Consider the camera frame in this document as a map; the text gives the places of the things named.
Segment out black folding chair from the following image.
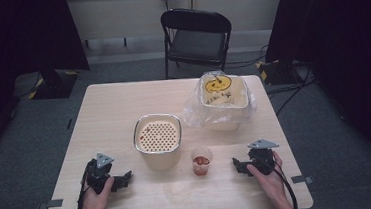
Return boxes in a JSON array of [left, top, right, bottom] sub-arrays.
[[158, 4, 236, 81]]

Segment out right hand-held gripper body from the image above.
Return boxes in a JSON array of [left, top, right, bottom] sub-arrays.
[[245, 137, 282, 178]]

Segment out clear plastic bag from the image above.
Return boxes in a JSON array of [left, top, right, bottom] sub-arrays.
[[179, 66, 260, 136]]

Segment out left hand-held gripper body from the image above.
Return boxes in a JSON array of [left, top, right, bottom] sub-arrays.
[[82, 151, 118, 196]]

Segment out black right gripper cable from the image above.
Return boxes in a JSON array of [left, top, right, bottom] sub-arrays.
[[257, 154, 299, 209]]

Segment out grey table clamp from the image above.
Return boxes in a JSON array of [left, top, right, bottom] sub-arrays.
[[36, 197, 65, 209], [290, 173, 315, 186]]

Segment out black stand base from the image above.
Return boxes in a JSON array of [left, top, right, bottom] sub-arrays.
[[255, 56, 304, 88], [29, 66, 82, 102]]

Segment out cream bucket with perforated strainer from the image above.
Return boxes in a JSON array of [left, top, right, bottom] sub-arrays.
[[130, 111, 186, 174]]

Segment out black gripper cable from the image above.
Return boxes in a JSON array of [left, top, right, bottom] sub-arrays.
[[73, 168, 93, 209], [257, 154, 299, 209]]

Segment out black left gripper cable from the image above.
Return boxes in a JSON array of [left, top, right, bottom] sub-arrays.
[[73, 168, 93, 209]]

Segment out dark curtain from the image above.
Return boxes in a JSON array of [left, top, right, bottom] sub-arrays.
[[0, 0, 98, 167], [261, 0, 371, 192]]

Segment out clear plastic cup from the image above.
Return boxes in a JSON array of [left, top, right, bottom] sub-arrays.
[[189, 145, 215, 178]]

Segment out person's left hand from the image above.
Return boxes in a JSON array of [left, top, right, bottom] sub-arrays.
[[78, 175, 117, 209]]

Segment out cream bin with yellow face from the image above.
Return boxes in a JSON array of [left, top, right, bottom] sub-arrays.
[[198, 70, 254, 134]]

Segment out person's right hand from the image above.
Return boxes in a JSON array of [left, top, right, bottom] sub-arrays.
[[245, 150, 288, 208]]

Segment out red food scraps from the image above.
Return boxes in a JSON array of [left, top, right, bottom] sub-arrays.
[[193, 155, 211, 167]]

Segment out black floor cables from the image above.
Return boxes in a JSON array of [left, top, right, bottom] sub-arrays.
[[223, 40, 318, 119]]

